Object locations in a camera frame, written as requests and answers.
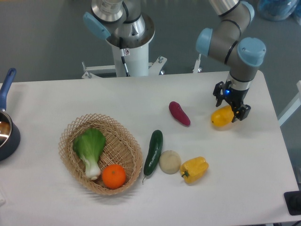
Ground dark green cucumber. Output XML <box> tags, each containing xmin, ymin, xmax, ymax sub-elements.
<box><xmin>142</xmin><ymin>130</ymin><xmax>163</xmax><ymax>183</ymax></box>

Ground green bok choy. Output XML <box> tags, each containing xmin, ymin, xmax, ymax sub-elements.
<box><xmin>73</xmin><ymin>128</ymin><xmax>106</xmax><ymax>180</ymax></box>

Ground black device at edge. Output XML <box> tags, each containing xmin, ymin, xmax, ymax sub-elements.
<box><xmin>284</xmin><ymin>191</ymin><xmax>301</xmax><ymax>216</ymax></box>

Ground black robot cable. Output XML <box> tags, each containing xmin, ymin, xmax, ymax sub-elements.
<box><xmin>119</xmin><ymin>37</ymin><xmax>131</xmax><ymax>77</ymax></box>

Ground orange tangerine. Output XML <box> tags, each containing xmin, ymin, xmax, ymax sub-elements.
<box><xmin>102</xmin><ymin>164</ymin><xmax>126</xmax><ymax>189</ymax></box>

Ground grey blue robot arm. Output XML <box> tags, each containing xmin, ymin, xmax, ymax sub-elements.
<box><xmin>83</xmin><ymin>0</ymin><xmax>266</xmax><ymax>121</ymax></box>

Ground white frame at right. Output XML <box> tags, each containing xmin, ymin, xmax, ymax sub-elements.
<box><xmin>277</xmin><ymin>81</ymin><xmax>301</xmax><ymax>126</ymax></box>

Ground purple sweet potato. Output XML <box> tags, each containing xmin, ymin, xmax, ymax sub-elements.
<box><xmin>168</xmin><ymin>101</ymin><xmax>191</xmax><ymax>127</ymax></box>

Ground blue handled saucepan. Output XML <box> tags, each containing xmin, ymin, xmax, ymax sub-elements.
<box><xmin>0</xmin><ymin>68</ymin><xmax>21</xmax><ymax>161</ymax></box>

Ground blue plastic bag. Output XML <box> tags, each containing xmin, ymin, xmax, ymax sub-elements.
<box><xmin>257</xmin><ymin>0</ymin><xmax>300</xmax><ymax>22</ymax></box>

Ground yellow bell pepper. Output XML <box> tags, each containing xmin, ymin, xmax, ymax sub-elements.
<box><xmin>180</xmin><ymin>156</ymin><xmax>209</xmax><ymax>184</ymax></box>

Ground beige round bun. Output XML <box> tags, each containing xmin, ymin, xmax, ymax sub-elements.
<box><xmin>159</xmin><ymin>150</ymin><xmax>181</xmax><ymax>175</ymax></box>

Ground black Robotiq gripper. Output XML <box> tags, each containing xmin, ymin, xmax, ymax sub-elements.
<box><xmin>213</xmin><ymin>80</ymin><xmax>251</xmax><ymax>123</ymax></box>

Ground woven wicker basket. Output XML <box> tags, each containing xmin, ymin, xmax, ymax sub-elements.
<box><xmin>58</xmin><ymin>113</ymin><xmax>143</xmax><ymax>195</ymax></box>

